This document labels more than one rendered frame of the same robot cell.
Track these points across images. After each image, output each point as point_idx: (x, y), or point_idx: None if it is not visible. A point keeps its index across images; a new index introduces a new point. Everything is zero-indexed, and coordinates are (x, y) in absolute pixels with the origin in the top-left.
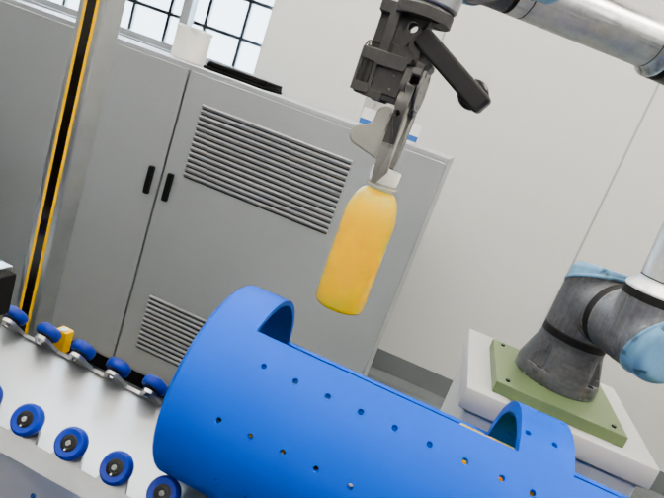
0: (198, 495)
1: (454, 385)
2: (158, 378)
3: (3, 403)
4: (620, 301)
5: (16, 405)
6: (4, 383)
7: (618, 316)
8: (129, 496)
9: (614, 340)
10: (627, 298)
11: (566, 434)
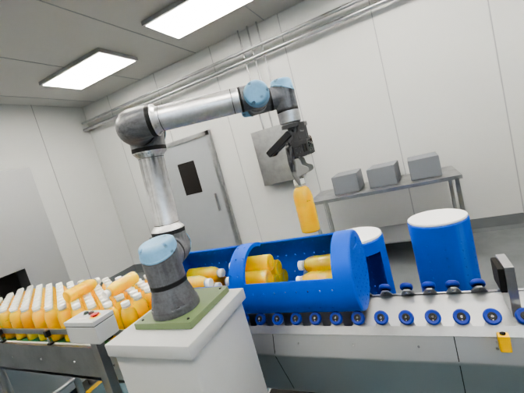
0: None
1: (210, 367)
2: (402, 310)
3: (457, 299)
4: (184, 235)
5: (452, 301)
6: (472, 305)
7: (186, 240)
8: (378, 295)
9: (189, 249)
10: (185, 231)
11: (241, 245)
